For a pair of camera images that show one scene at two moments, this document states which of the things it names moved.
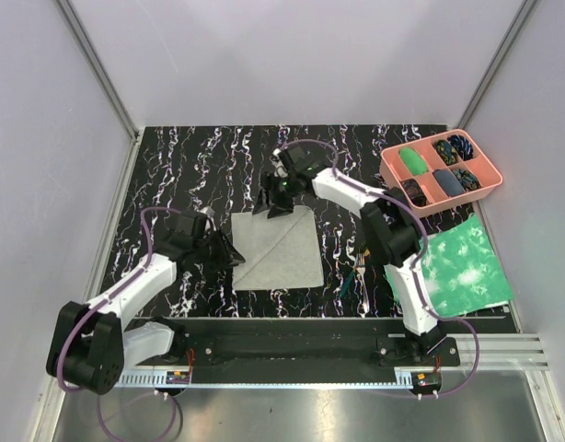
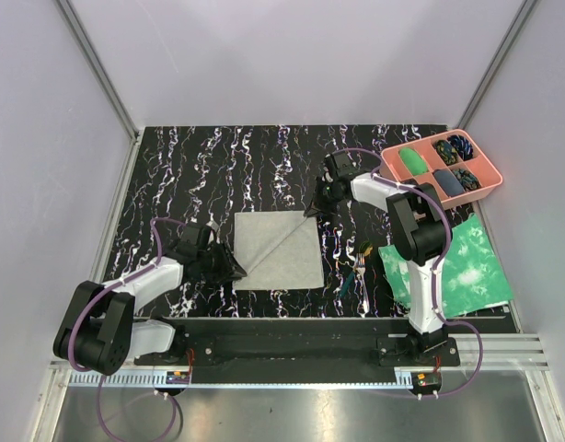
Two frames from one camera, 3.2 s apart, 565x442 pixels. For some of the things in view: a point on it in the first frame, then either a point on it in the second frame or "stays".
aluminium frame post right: x=497 y=63 stays
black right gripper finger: x=276 y=211 -> x=317 y=206
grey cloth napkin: x=279 y=252 stays
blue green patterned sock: x=467 y=180 stays
